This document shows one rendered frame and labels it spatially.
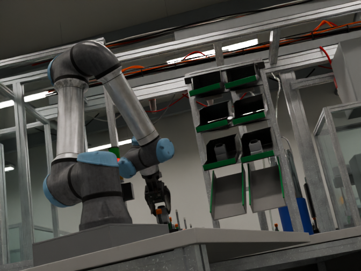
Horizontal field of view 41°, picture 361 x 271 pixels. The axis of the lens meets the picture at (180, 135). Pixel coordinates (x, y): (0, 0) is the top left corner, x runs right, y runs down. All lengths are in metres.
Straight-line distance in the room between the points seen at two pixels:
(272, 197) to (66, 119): 0.83
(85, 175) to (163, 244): 0.52
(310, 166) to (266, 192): 1.19
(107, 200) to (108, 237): 0.13
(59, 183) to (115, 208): 0.21
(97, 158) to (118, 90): 0.30
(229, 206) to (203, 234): 0.98
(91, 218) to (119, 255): 0.37
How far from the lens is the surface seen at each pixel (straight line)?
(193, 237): 0.92
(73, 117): 1.60
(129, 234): 1.36
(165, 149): 1.64
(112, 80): 1.62
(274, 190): 1.96
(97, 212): 1.37
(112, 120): 2.28
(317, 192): 3.09
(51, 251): 1.43
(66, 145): 1.56
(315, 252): 1.72
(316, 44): 3.35
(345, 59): 2.91
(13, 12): 8.81
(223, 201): 1.95
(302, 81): 3.24
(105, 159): 1.41
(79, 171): 1.44
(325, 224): 3.07
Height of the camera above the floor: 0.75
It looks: 18 degrees up
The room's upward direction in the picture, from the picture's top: 10 degrees counter-clockwise
